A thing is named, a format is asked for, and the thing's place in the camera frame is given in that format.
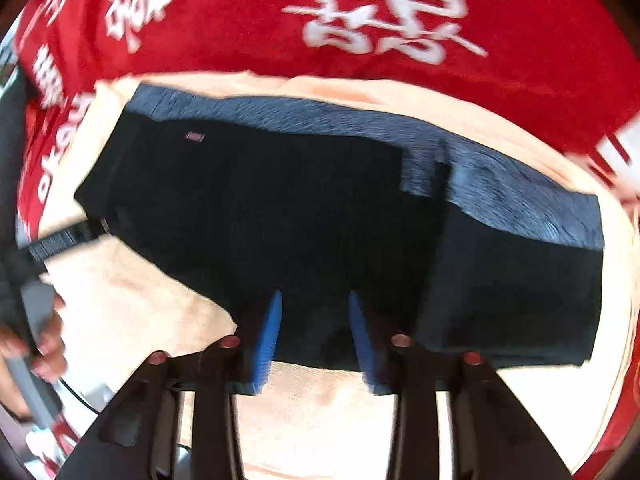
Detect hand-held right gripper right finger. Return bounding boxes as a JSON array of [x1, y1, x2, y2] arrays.
[[347, 290, 571, 480]]

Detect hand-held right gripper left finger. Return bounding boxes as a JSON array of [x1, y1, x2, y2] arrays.
[[57, 290, 286, 480]]

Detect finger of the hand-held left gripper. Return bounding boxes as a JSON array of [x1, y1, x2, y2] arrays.
[[27, 217, 111, 263]]

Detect black pants with blue trim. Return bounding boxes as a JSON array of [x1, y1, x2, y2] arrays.
[[74, 84, 606, 396]]

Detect person's left hand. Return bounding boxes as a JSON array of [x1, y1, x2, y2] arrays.
[[0, 292, 68, 418]]

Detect peach blanket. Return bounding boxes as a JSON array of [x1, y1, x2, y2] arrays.
[[20, 72, 636, 480]]

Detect red printed blanket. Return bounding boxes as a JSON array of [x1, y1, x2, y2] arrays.
[[12, 0, 640, 480]]

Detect black cable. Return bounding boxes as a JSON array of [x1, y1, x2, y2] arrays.
[[57, 377, 101, 416]]

